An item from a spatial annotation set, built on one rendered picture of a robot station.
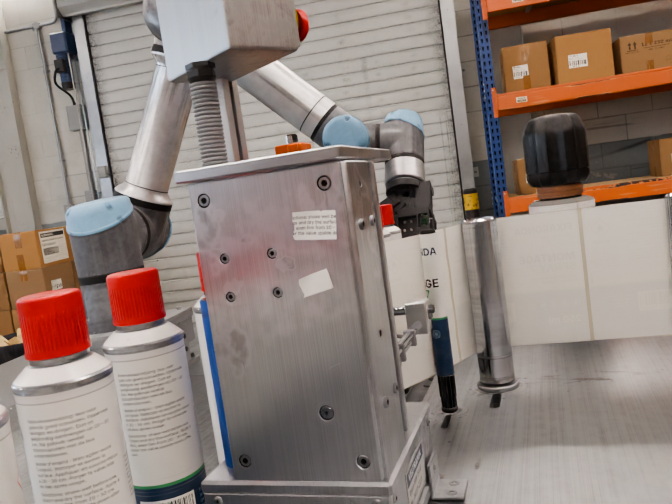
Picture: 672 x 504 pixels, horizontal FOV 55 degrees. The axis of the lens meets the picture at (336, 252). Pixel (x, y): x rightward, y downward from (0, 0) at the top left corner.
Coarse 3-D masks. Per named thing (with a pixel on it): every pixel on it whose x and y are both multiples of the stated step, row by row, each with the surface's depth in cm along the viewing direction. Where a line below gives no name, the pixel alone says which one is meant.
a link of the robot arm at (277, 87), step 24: (144, 0) 112; (264, 72) 107; (288, 72) 109; (264, 96) 109; (288, 96) 107; (312, 96) 108; (288, 120) 110; (312, 120) 108; (336, 120) 105; (360, 120) 108; (336, 144) 106; (360, 144) 106
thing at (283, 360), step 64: (192, 192) 39; (256, 192) 38; (320, 192) 37; (256, 256) 39; (320, 256) 37; (384, 256) 44; (256, 320) 39; (320, 320) 38; (384, 320) 41; (256, 384) 40; (320, 384) 38; (384, 384) 39; (256, 448) 40; (320, 448) 39; (384, 448) 38
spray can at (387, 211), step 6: (390, 204) 106; (384, 210) 105; (390, 210) 105; (384, 216) 105; (390, 216) 105; (384, 222) 105; (390, 222) 105; (384, 228) 105; (390, 228) 105; (396, 228) 106; (396, 234) 105
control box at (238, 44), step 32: (160, 0) 80; (192, 0) 73; (224, 0) 69; (256, 0) 71; (288, 0) 73; (192, 32) 75; (224, 32) 69; (256, 32) 71; (288, 32) 73; (224, 64) 76; (256, 64) 78
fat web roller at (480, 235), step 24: (480, 240) 67; (480, 264) 68; (480, 288) 68; (504, 288) 69; (480, 312) 69; (504, 312) 69; (480, 336) 69; (504, 336) 69; (480, 360) 70; (504, 360) 69; (480, 384) 70; (504, 384) 69
